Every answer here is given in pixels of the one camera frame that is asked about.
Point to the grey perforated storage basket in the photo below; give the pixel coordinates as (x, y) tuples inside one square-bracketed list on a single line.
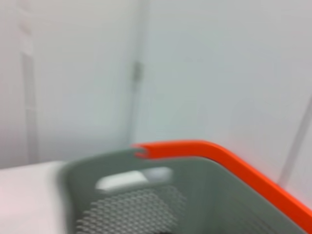
[(219, 195)]

